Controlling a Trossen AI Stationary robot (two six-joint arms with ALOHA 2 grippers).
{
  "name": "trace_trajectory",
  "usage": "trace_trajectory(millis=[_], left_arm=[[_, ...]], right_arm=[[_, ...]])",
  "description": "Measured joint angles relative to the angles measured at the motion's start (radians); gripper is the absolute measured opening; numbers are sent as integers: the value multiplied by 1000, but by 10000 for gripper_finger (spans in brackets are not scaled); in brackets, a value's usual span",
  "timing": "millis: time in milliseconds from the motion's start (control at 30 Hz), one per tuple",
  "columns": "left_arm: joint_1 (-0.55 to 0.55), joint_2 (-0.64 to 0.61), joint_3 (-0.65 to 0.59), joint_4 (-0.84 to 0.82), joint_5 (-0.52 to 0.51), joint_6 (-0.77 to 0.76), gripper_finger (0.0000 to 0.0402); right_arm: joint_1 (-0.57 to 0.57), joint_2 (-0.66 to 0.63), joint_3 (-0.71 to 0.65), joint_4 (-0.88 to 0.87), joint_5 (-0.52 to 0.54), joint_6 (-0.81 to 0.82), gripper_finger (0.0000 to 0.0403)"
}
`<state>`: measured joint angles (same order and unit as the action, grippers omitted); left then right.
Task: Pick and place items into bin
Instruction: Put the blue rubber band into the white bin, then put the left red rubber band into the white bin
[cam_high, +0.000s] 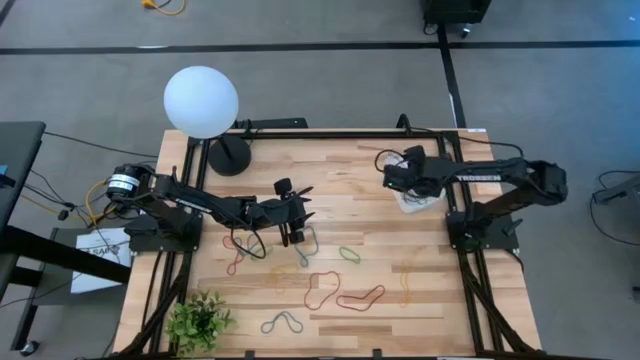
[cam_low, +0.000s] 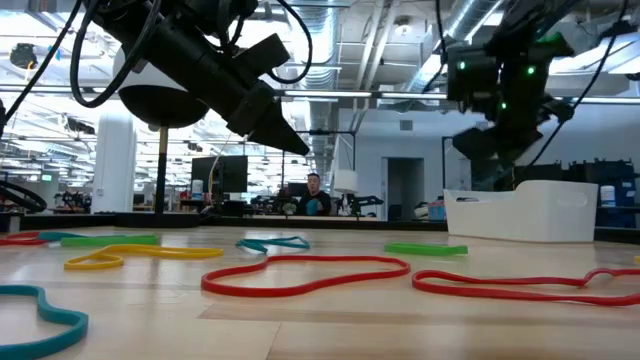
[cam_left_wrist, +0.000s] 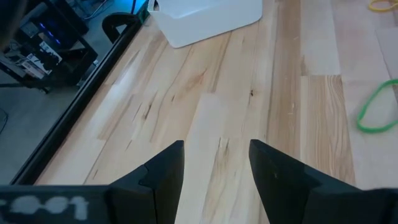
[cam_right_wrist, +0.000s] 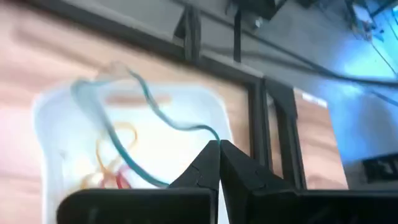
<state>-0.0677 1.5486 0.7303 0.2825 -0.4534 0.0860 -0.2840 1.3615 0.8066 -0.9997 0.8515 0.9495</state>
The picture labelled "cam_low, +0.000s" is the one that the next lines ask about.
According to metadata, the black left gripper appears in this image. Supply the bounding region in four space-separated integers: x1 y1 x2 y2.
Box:
184 49 312 157

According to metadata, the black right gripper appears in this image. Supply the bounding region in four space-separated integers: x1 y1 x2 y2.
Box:
452 127 544 193

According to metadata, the white plastic bin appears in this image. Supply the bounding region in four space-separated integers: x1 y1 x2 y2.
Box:
443 179 599 244

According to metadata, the green rubber band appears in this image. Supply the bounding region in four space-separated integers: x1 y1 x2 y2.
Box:
60 234 160 248
383 242 470 258

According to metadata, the teal rubber band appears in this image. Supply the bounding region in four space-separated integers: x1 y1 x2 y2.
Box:
0 284 90 360
36 230 87 243
235 235 312 254

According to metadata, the red rubber band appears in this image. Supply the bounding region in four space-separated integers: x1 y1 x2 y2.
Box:
411 267 640 308
200 254 412 299
0 230 49 247

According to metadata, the black metal stand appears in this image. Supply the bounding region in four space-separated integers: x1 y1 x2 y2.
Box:
440 134 474 189

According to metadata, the black computer monitor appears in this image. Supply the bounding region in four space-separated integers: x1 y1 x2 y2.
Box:
190 155 249 194

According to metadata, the person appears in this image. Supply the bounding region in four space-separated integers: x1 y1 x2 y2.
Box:
296 172 333 217

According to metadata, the white shade table lamp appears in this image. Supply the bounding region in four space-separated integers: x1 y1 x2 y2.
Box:
333 168 360 217

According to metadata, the black storage shelf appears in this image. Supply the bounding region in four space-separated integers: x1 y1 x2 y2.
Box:
514 158 640 229

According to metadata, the black ceiling-hung device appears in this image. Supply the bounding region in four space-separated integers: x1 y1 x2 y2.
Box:
8 42 39 71

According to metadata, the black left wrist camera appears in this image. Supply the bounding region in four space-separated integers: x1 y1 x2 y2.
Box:
233 33 292 82

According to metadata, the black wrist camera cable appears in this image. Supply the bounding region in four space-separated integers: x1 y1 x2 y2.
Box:
267 0 314 85

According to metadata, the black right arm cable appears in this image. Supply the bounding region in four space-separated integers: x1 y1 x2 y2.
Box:
527 0 632 167

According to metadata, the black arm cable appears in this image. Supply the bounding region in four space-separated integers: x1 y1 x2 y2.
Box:
69 0 164 109
527 0 632 167
0 0 85 129

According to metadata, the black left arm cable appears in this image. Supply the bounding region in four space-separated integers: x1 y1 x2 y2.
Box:
0 0 85 129
69 0 164 109

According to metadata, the black aluminium table frame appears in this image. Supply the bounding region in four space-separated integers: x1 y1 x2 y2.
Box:
0 212 640 246

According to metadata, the black curved cable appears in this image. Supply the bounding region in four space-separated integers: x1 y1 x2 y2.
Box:
0 179 49 214

